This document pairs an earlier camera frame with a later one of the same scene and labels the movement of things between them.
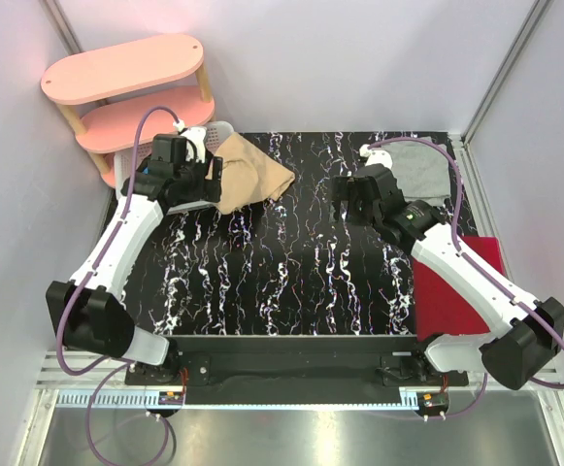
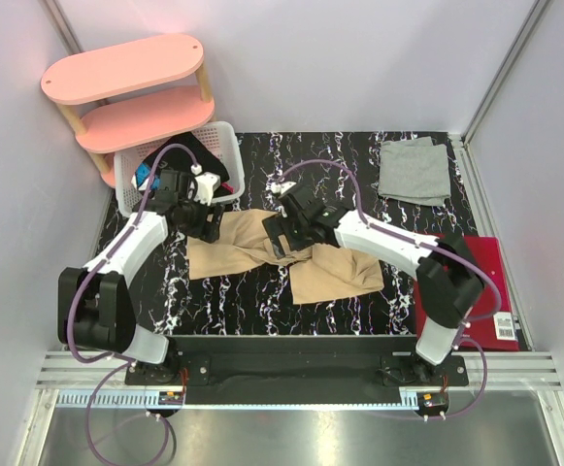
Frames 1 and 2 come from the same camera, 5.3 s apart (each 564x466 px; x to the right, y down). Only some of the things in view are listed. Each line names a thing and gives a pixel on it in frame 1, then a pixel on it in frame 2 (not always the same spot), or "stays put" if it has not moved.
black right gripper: x=345 y=189 → x=277 y=225
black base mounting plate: x=295 y=364 stays put
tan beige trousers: x=248 y=177 → x=316 y=273
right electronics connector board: x=434 y=401 stays put
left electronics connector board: x=170 y=398 stays put
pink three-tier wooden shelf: x=103 y=97 stays put
